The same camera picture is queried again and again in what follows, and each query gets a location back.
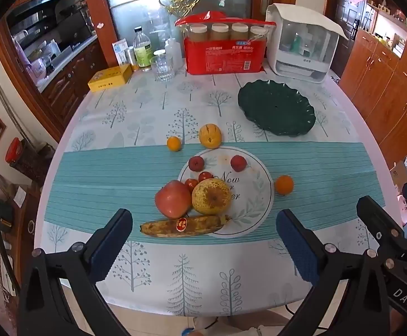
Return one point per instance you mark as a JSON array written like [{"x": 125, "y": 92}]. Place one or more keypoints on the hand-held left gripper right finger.
[{"x": 298, "y": 248}]

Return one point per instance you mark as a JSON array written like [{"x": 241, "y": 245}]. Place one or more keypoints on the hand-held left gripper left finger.
[{"x": 111, "y": 246}]

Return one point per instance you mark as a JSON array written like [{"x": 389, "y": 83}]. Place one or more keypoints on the spotted banana with red sticker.
[{"x": 161, "y": 227}]

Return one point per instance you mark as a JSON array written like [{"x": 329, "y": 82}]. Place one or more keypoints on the large orange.
[{"x": 284, "y": 184}]

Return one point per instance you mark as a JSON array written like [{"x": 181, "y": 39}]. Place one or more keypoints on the small orange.
[{"x": 174, "y": 143}]

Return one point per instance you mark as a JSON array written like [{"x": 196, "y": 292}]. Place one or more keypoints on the green leaf-shaped plate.
[{"x": 276, "y": 108}]

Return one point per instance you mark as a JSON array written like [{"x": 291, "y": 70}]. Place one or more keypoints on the cracked orange-yellow melon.
[{"x": 210, "y": 135}]

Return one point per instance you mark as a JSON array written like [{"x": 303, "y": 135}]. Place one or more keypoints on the cardboard box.
[{"x": 399, "y": 175}]

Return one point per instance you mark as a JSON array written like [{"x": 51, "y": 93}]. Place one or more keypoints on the red apple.
[{"x": 172, "y": 199}]

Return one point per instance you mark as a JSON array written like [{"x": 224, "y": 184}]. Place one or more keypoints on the tree print tablecloth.
[{"x": 119, "y": 168}]

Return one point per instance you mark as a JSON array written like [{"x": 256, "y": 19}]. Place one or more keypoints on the cherry tomato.
[
  {"x": 190, "y": 184},
  {"x": 205, "y": 176}
]

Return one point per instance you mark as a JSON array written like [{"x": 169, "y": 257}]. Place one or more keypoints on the yellow pear with brown patch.
[{"x": 212, "y": 196}]

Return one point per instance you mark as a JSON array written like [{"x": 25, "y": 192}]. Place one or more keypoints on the small red fruit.
[
  {"x": 238, "y": 163},
  {"x": 196, "y": 163}
]

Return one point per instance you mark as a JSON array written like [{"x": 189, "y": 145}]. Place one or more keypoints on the red lid jar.
[{"x": 14, "y": 150}]

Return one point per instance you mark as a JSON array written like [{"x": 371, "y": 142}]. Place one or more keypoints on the yellow flat box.
[{"x": 109, "y": 78}]

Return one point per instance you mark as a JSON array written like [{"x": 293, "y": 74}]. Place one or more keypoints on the wooden kitchen base cabinet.
[{"x": 74, "y": 80}]

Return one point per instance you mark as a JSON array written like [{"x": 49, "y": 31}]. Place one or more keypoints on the clear drinking glass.
[{"x": 163, "y": 68}]

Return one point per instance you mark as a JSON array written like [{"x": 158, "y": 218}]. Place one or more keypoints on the white countertop cabinet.
[{"x": 301, "y": 42}]

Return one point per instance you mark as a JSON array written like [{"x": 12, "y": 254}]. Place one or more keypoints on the pink plastic bag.
[{"x": 37, "y": 70}]

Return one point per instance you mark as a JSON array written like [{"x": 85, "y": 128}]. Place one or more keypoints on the white and blue carton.
[{"x": 119, "y": 51}]

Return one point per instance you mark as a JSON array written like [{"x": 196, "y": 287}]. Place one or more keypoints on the dark entrance door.
[{"x": 343, "y": 14}]

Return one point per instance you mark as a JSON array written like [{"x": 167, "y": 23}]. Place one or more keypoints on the white plastic bottle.
[{"x": 173, "y": 56}]

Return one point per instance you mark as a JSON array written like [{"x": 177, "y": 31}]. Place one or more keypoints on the red paper cup package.
[{"x": 221, "y": 57}]

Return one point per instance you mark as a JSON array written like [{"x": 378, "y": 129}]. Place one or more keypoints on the frosted glass door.
[{"x": 130, "y": 10}]

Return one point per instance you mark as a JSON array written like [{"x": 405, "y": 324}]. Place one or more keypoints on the black range hood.
[{"x": 37, "y": 7}]

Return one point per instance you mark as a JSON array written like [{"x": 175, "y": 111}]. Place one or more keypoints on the wooden wall cabinets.
[{"x": 381, "y": 87}]

